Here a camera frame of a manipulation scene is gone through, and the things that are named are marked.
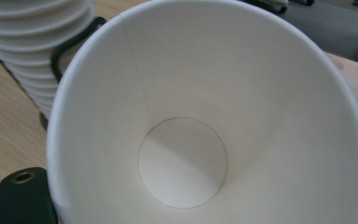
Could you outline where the dark curved object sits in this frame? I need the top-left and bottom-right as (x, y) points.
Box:
(239, 0), (291, 15)

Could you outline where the black rod wooden base holder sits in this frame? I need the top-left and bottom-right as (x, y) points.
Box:
(39, 16), (108, 131)

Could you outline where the single white paper cup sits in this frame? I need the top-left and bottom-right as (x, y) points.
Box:
(46, 0), (358, 224)

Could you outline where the stack of white paper cups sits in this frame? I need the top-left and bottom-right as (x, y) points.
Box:
(0, 0), (96, 121)

